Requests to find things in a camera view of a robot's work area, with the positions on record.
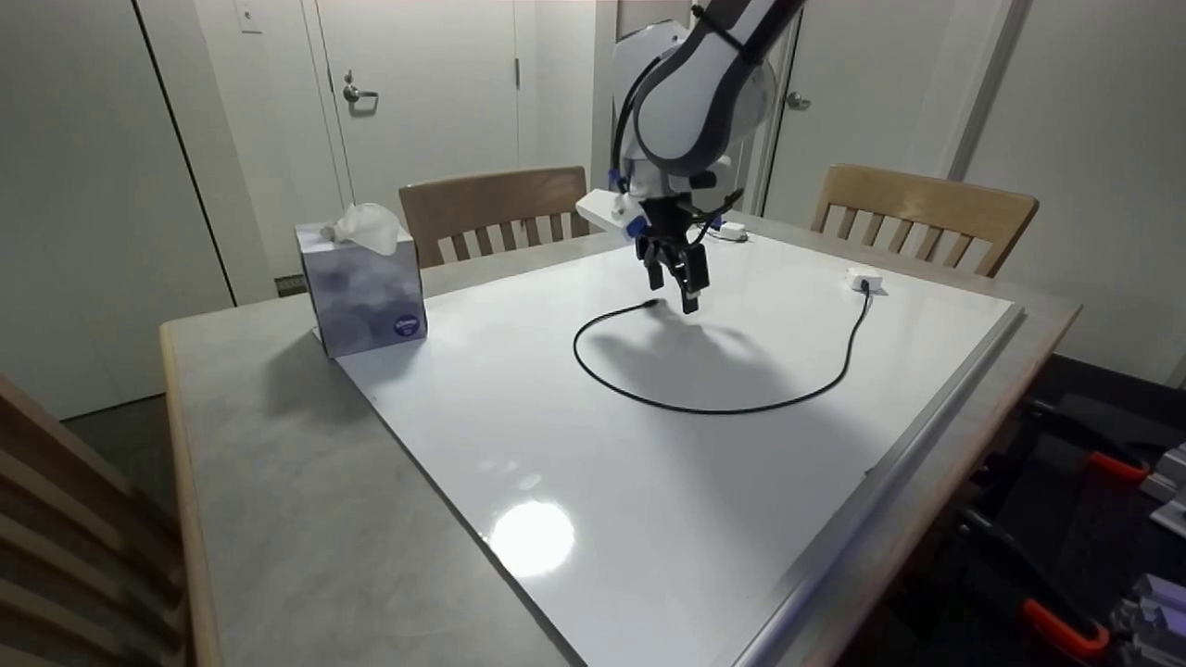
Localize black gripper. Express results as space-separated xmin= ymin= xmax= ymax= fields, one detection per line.
xmin=635 ymin=197 xmax=717 ymax=314

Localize white charger long black cable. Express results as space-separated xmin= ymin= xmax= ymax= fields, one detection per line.
xmin=568 ymin=274 xmax=888 ymax=418

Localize light wooden slatted chair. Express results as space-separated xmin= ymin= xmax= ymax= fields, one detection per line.
xmin=0 ymin=369 xmax=198 ymax=667
xmin=809 ymin=163 xmax=1041 ymax=280
xmin=397 ymin=163 xmax=593 ymax=269

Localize large white whiteboard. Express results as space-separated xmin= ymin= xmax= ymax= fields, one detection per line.
xmin=334 ymin=219 xmax=1030 ymax=667

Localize white door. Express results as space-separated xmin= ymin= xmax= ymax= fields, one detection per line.
xmin=300 ymin=0 xmax=523 ymax=219
xmin=765 ymin=0 xmax=1013 ymax=233

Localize white tissue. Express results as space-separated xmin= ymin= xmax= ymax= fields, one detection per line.
xmin=330 ymin=201 xmax=409 ymax=258

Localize purple tissue box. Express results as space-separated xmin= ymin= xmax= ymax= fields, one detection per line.
xmin=294 ymin=219 xmax=430 ymax=363

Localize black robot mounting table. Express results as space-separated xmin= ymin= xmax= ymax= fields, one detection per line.
xmin=865 ymin=356 xmax=1186 ymax=667

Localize small aluminium blocks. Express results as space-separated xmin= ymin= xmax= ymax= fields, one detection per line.
xmin=1140 ymin=440 xmax=1186 ymax=540

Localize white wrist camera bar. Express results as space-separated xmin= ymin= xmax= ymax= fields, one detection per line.
xmin=575 ymin=185 xmax=652 ymax=238

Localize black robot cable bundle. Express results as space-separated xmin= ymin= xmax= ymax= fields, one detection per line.
xmin=604 ymin=49 xmax=680 ymax=197

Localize orange handled black clamp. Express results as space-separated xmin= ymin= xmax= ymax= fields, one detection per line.
xmin=955 ymin=510 xmax=1117 ymax=664
xmin=1023 ymin=400 xmax=1159 ymax=494

